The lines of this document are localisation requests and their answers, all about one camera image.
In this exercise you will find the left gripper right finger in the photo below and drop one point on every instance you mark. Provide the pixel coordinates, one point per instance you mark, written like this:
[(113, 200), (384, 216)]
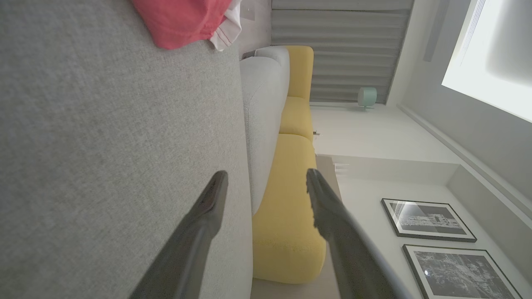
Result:
[(349, 249)]

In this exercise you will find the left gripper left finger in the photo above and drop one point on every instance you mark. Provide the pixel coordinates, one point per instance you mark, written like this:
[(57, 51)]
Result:
[(195, 232)]

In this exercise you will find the red number 23 jersey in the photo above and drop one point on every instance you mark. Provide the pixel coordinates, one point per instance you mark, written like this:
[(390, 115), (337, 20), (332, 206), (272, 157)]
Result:
[(178, 20)]

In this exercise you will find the black framed monochrome picture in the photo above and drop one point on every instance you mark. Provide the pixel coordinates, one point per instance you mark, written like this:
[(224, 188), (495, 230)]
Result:
[(457, 274), (428, 220)]

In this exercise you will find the yellow sofa section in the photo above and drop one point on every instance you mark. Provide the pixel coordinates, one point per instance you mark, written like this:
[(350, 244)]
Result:
[(286, 187)]

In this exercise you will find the grey fabric sofa seat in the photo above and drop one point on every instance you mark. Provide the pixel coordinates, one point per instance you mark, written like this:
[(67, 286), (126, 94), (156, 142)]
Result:
[(104, 124)]

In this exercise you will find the mint green round lamp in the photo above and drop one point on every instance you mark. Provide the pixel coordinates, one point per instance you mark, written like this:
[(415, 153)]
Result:
[(367, 96)]

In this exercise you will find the grey pleated curtain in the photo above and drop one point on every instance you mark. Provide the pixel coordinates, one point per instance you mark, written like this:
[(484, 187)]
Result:
[(353, 41)]

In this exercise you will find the bright recessed light panel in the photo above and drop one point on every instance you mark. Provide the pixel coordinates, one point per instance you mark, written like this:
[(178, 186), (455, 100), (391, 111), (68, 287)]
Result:
[(490, 54)]

